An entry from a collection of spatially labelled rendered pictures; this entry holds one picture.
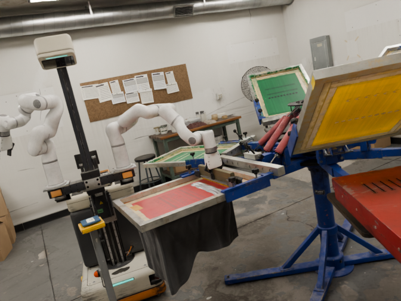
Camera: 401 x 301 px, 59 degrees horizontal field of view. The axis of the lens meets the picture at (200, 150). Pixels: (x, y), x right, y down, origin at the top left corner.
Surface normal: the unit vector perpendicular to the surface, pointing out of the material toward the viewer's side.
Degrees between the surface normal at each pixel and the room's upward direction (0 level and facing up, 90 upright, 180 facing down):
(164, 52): 90
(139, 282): 90
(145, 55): 90
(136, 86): 86
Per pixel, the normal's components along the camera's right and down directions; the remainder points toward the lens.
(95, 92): 0.44, 0.05
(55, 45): 0.16, -0.31
